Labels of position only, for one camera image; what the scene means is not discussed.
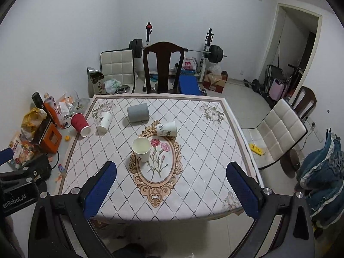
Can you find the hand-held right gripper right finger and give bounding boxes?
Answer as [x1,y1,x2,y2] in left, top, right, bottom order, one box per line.
[226,162,317,258]

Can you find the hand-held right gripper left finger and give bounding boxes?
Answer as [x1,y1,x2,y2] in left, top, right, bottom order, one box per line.
[28,161,118,258]

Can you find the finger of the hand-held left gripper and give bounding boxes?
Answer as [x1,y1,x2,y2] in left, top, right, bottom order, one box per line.
[0,148,14,166]

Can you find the white paper cup plain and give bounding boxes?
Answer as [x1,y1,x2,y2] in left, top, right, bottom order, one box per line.
[131,137,151,163]

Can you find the red ribbed paper cup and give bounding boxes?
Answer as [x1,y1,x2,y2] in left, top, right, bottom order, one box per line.
[71,112,91,137]

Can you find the white paper cup black print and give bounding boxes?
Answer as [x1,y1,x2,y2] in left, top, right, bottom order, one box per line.
[96,110,114,135]

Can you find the grey paper cup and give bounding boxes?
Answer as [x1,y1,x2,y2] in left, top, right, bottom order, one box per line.
[127,103,149,123]

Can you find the white paper cup plant print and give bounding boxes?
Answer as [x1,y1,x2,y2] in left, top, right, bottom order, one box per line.
[156,121,177,138]

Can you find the clear glass cup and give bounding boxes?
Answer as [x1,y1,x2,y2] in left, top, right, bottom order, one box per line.
[71,91,91,111]

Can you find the colourful snack packet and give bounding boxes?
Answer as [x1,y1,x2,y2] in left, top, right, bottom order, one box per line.
[8,134,36,167]

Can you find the yellow floor item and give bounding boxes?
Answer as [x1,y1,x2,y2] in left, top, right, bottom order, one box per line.
[248,143,264,157]

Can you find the yellow plastic bag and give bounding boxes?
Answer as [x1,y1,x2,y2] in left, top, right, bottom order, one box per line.
[21,107,48,141]

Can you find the orange box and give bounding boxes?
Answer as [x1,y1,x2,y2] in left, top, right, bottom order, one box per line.
[38,119,63,153]

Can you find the floral diamond-pattern tablecloth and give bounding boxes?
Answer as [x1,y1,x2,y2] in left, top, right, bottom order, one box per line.
[55,94,265,220]

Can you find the black bottle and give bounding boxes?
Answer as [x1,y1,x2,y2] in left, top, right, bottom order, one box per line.
[31,92,45,109]

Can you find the orange bottle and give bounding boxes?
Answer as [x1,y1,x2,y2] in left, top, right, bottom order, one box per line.
[44,96,65,126]

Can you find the white padded chair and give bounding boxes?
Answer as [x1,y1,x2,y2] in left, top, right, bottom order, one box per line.
[241,98,308,170]
[100,49,136,94]

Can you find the blue denim clothes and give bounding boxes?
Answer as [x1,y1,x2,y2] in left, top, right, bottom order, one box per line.
[296,131,344,227]

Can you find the white power strip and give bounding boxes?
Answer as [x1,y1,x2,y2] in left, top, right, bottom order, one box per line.
[309,118,324,143]

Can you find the green and white plastic bag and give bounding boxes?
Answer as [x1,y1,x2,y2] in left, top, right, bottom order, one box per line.
[104,79,122,95]

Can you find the pink suitcase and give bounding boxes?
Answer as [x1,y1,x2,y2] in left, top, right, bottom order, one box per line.
[269,78,288,100]

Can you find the black dumbbell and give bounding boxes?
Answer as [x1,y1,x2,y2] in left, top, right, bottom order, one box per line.
[243,78,262,91]

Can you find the printed cardboard box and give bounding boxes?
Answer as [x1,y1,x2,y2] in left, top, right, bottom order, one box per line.
[87,67,105,96]

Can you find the brown cardboard box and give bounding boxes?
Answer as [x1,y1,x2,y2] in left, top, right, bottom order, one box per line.
[203,71,228,94]

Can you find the dark wooden chair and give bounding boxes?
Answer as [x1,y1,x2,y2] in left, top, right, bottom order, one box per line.
[291,86,318,120]
[142,41,186,95]

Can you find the blue weight bench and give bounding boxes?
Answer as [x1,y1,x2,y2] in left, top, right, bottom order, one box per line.
[178,74,203,96]

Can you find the folded grey cart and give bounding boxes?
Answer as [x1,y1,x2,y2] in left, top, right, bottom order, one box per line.
[264,64,284,97]

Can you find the black scooter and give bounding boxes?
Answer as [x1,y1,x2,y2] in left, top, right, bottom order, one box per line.
[287,64,303,87]

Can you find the red and white plastic bag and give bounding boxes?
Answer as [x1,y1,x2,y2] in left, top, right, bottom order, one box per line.
[182,56,197,72]

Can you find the barbell with black plates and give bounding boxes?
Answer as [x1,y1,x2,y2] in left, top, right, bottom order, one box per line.
[129,39,228,61]

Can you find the white weight bench rack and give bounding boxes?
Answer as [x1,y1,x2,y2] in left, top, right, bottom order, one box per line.
[145,22,215,77]

